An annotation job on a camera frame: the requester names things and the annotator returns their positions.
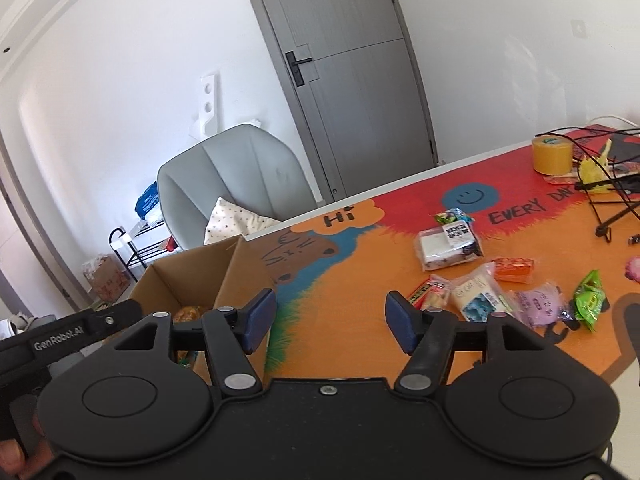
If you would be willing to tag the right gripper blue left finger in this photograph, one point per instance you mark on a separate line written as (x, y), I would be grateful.
(254, 320)

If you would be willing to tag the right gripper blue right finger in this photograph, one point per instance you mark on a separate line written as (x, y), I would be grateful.
(405, 322)

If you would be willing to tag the red sausage snack pack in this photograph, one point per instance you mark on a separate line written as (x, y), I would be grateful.
(433, 293)

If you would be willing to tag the rice cracker pack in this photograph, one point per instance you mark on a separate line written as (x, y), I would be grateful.
(187, 314)

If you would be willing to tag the long white blue snack pack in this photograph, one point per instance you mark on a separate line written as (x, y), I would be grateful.
(477, 295)

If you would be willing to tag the white cake black label pack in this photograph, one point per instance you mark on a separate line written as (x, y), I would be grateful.
(448, 245)

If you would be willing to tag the small blue green snack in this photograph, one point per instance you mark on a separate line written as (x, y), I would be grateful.
(452, 215)

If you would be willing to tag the purple mochi snack pack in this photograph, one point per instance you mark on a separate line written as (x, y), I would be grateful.
(542, 306)

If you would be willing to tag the green candy pack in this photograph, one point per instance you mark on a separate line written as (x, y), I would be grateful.
(589, 298)

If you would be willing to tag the person's hand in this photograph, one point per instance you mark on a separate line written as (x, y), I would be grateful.
(14, 462)

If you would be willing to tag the brown cardboard box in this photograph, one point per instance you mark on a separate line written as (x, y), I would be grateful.
(221, 279)

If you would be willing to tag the white dotted cushion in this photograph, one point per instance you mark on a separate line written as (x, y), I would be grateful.
(229, 220)

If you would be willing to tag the small brown floor box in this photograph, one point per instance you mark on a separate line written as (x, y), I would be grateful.
(105, 277)

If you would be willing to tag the orange jelly pack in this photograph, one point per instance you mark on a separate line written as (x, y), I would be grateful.
(514, 269)

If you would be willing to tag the black shoe rack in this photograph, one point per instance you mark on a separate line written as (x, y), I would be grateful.
(136, 248)

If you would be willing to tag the grey armchair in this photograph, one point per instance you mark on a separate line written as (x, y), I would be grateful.
(246, 166)

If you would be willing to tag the blue plastic bag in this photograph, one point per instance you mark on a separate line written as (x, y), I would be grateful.
(147, 201)

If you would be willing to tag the white board with holes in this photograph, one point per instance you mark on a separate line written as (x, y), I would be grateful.
(206, 121)

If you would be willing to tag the yellow tape roll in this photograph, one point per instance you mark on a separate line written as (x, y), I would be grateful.
(552, 155)

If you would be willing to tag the pink small toy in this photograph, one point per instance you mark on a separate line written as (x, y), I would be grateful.
(632, 269)

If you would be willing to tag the yellow crumpled wrapper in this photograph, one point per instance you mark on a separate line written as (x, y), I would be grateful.
(593, 171)

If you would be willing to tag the grey door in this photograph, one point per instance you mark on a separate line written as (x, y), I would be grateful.
(362, 113)

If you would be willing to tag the black wire stand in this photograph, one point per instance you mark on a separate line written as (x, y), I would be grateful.
(622, 199)

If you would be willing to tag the black door handle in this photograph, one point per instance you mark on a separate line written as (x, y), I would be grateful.
(294, 67)

